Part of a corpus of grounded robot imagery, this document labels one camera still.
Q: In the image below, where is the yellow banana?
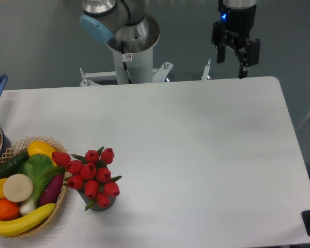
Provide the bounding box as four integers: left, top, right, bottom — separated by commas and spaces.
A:
0, 203, 56, 237

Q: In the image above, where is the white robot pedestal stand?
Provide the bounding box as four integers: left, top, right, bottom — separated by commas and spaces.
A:
79, 41, 212, 87

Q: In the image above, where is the orange fruit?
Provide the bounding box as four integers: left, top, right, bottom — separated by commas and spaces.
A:
0, 199, 20, 221

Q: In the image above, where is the purple eggplant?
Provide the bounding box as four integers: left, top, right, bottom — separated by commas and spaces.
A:
39, 174, 64, 206

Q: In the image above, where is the beige round disc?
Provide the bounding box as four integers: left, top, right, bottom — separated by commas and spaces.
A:
3, 174, 33, 203

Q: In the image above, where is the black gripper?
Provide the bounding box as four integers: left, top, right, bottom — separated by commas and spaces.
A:
211, 1, 260, 79

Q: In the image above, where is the yellow lemon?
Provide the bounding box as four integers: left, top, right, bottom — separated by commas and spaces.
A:
27, 140, 57, 159

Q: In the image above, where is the grey vase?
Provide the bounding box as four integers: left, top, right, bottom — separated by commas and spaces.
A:
77, 190, 116, 212

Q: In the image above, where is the red tulip bouquet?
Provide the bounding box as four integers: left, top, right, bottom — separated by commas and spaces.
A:
52, 147, 122, 207

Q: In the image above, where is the silver robot arm blue cap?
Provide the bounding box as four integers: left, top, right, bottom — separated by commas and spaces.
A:
80, 1, 260, 84

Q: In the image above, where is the green cucumber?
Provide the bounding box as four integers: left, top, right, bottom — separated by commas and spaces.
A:
0, 151, 29, 179

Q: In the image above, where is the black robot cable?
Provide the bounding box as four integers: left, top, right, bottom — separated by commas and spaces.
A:
120, 41, 133, 85

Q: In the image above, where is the woven wicker basket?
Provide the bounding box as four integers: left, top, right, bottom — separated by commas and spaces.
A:
0, 136, 67, 238

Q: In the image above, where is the green bok choy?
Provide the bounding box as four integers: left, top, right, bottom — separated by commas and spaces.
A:
19, 154, 64, 215

